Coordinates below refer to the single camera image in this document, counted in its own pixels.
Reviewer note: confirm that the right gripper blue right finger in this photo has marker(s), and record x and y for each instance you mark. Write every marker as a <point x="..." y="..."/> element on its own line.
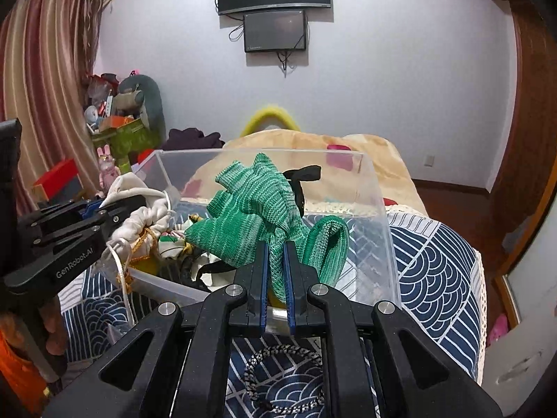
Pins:
<point x="288" y="287"/>

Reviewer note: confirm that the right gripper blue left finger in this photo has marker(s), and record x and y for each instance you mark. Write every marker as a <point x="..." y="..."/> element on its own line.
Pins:
<point x="262" y="264"/>

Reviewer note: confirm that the green knitted cloth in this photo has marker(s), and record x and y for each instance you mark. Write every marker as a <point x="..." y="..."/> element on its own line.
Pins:
<point x="257" y="204"/>

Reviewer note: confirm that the black and white fabric pouch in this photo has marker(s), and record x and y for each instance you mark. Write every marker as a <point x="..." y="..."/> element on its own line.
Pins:
<point x="208" y="273"/>

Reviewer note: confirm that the floral patterned cloth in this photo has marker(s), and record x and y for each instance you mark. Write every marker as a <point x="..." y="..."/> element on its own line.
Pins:
<point x="173" y="243"/>

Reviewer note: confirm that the person's left hand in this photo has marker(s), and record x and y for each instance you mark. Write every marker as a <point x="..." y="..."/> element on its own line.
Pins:
<point x="56" y="342"/>

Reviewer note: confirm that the red box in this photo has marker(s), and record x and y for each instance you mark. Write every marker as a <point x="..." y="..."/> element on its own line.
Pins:
<point x="59" y="184"/>

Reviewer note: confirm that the clear plastic storage box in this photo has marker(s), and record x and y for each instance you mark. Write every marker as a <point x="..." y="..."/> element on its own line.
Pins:
<point x="369" y="274"/>

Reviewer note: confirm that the pink rabbit plush toy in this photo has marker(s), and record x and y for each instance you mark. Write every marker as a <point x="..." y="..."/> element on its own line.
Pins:
<point x="108" y="170"/>

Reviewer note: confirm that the beige blanket on bed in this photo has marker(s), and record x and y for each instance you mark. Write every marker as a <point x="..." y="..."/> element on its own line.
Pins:
<point x="342" y="161"/>

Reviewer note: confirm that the blue white patterned tablecloth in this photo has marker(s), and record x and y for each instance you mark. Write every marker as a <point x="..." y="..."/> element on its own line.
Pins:
<point x="441" y="283"/>

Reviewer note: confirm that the yellow plush arc toy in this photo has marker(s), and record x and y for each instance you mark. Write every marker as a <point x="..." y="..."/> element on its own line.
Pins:
<point x="267" y="116"/>

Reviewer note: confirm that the green cardboard box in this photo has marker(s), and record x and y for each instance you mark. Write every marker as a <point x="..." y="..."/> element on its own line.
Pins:
<point x="133" y="137"/>

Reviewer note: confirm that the dark purple clothing pile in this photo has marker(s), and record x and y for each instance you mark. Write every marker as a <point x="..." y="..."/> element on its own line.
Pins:
<point x="191" y="138"/>

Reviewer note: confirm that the grey green plush dinosaur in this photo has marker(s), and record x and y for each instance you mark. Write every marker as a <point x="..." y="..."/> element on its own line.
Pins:
<point x="139" y="96"/>

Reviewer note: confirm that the striped red beige curtain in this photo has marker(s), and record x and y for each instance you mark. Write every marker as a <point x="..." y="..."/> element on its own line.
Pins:
<point x="48" y="49"/>

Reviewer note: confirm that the white cabinet with stickers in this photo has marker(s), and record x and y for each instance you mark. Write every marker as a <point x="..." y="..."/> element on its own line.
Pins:
<point x="520" y="367"/>

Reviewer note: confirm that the brown wooden door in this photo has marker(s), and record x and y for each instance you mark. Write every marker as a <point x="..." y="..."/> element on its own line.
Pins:
<point x="525" y="183"/>

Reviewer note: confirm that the small dark wall monitor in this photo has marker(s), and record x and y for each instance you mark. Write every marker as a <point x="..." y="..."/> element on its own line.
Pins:
<point x="275" y="31"/>

